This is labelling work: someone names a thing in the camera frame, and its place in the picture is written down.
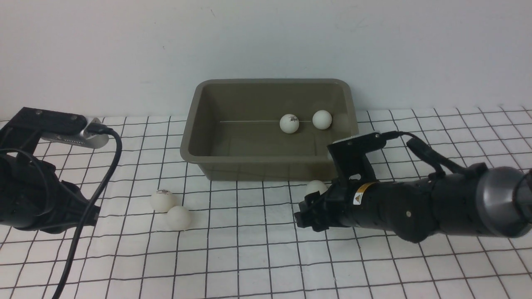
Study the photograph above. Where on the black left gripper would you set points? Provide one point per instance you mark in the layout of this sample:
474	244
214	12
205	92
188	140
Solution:
55	206

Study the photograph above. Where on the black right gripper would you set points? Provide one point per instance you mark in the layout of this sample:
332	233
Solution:
351	206

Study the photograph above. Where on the white ball with logo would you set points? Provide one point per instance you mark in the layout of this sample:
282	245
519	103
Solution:
162	201

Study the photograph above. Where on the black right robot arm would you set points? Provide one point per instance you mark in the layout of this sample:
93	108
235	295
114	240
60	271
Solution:
485	202

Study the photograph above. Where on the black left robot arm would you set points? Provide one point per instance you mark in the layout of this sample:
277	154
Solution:
13	165

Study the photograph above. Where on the white grid tablecloth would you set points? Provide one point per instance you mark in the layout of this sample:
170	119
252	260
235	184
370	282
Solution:
243	242

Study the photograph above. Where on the olive green plastic bin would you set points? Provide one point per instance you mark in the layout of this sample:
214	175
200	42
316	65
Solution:
232	130

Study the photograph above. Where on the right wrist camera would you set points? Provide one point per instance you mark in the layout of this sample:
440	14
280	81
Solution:
349	156

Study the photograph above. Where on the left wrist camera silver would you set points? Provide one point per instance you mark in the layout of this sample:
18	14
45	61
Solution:
30	125

